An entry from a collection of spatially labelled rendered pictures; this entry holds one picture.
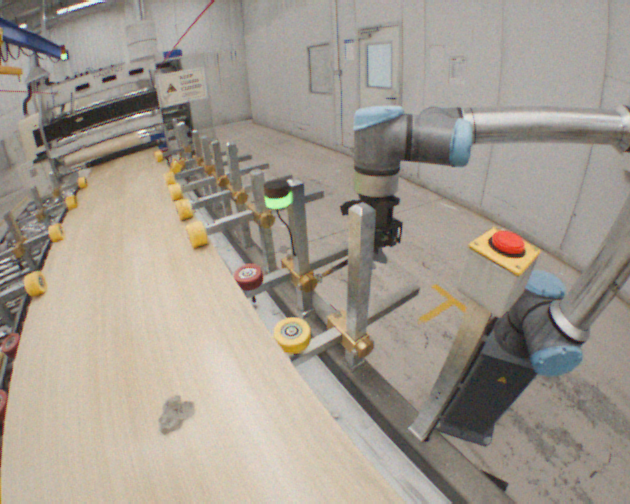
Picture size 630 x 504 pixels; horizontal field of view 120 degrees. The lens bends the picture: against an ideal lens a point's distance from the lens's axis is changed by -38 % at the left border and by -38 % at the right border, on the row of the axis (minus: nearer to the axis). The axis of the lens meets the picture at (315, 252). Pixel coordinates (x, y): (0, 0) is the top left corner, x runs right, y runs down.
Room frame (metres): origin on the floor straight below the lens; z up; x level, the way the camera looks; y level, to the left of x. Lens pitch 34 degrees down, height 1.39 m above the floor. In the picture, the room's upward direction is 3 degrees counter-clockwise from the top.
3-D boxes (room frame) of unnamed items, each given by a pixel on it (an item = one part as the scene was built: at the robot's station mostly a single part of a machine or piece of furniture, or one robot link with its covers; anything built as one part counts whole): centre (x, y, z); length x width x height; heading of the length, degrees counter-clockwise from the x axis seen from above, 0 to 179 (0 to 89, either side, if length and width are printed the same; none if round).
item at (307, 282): (0.70, 0.05, 0.85); 0.14 x 0.06 x 0.05; 31
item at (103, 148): (2.64, 1.84, 1.05); 1.43 x 0.12 x 0.12; 121
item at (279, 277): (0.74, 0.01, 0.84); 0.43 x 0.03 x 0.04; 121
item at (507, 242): (0.24, -0.22, 1.22); 0.04 x 0.04 x 0.02
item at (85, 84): (2.88, 1.99, 0.95); 1.65 x 0.70 x 1.90; 121
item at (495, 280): (0.24, -0.22, 1.18); 0.07 x 0.07 x 0.08; 31
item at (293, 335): (0.42, 0.06, 0.85); 0.08 x 0.08 x 0.11
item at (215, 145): (1.32, 0.43, 0.90); 0.04 x 0.04 x 0.48; 31
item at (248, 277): (0.64, 0.19, 0.85); 0.08 x 0.08 x 0.11
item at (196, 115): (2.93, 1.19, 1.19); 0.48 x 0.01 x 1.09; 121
